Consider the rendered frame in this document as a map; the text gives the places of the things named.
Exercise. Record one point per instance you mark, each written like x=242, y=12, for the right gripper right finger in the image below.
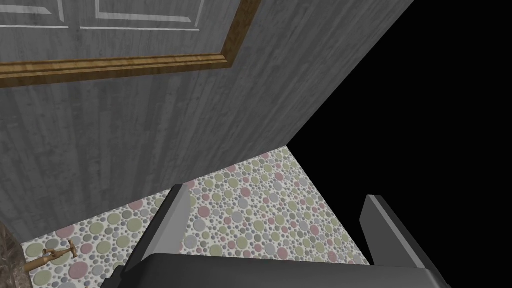
x=390, y=236

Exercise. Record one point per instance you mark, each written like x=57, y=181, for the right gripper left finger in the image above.
x=168, y=228

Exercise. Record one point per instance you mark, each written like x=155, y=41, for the brass tap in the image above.
x=50, y=256

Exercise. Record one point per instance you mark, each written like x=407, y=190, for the brown marble basin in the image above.
x=11, y=260

